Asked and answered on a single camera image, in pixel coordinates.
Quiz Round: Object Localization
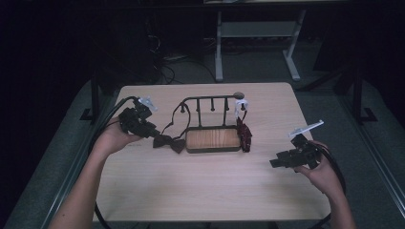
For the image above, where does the grey metal rail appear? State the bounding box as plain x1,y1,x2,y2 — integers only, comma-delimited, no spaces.
335,94,405,219
39,92,123,229

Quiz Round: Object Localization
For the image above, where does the dark brown bow tie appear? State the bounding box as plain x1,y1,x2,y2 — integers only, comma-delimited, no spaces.
152,102,192,155

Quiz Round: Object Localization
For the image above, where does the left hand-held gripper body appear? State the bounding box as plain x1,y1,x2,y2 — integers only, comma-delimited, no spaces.
117,95,160,138

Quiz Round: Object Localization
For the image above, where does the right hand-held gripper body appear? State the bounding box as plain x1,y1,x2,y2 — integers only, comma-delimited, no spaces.
287,119,326,170

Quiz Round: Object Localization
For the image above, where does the black metal stand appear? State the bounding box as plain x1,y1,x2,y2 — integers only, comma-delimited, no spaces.
349,65,379,126
79,68,103,122

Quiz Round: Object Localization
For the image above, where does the person's left hand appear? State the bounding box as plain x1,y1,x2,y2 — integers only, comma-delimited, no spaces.
91,115,145,157

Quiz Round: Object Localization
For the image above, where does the black metal rack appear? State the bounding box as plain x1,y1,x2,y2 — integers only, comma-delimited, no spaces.
179,91,246,155

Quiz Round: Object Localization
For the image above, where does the bundle of floor cables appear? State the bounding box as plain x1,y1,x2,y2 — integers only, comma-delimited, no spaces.
144,30,218,86

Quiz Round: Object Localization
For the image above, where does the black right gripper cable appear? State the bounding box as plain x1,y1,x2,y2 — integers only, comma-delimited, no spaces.
313,142,349,229

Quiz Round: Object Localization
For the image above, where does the white metal table frame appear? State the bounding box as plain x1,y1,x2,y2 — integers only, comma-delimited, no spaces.
214,9,308,83

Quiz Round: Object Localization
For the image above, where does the person's right hand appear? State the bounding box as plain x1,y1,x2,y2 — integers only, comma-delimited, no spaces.
293,140,347,196

